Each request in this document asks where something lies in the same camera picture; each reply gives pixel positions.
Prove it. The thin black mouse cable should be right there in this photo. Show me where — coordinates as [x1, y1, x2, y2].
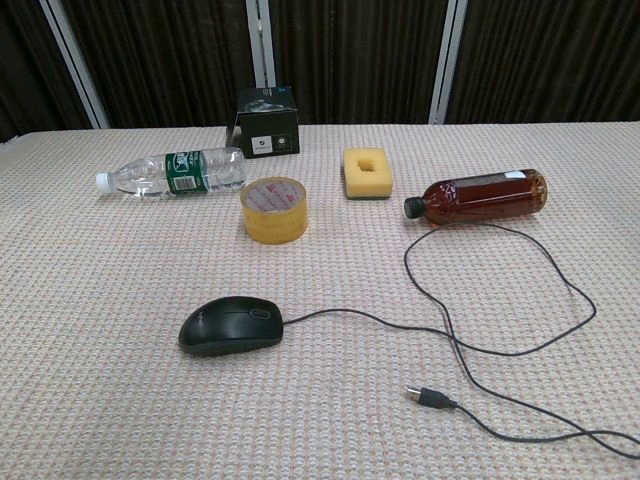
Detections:
[281, 223, 640, 461]

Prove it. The black computer mouse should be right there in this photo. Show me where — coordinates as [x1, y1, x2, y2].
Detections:
[178, 295, 286, 358]

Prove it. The yellow packing tape roll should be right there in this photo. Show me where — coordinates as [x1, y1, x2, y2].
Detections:
[240, 176, 309, 246]

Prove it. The yellow sponge with hole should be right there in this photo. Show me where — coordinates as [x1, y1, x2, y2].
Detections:
[341, 146, 396, 202]

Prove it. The black cardboard product box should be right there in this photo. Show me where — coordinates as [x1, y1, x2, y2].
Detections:
[224, 86, 302, 160]

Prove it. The clear water bottle green label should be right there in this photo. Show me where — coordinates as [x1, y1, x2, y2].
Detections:
[95, 146, 248, 198]

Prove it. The brown tea bottle black cap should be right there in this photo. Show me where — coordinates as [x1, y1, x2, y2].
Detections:
[403, 168, 549, 221]

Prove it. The dark ribbed partition panel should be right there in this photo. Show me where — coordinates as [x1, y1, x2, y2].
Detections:
[268, 0, 450, 126]
[60, 0, 262, 130]
[0, 0, 97, 144]
[445, 0, 640, 126]

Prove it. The beige woven tablecloth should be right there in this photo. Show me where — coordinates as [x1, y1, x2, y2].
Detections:
[0, 119, 640, 480]

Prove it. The white partition frame post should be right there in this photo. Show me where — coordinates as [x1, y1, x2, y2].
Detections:
[427, 0, 469, 126]
[39, 0, 111, 131]
[246, 0, 278, 92]

